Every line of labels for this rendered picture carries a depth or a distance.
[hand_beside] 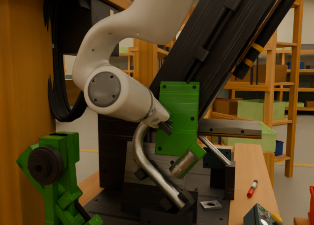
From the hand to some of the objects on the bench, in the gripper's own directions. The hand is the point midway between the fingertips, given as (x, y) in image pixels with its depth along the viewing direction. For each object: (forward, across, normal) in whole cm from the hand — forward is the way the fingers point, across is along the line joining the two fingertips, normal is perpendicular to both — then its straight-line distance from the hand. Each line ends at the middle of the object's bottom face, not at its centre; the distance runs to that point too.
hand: (157, 112), depth 75 cm
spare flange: (+15, +29, -8) cm, 33 cm away
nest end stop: (+2, +26, -13) cm, 29 cm away
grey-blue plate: (+29, +26, -5) cm, 40 cm away
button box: (+3, +43, -3) cm, 44 cm away
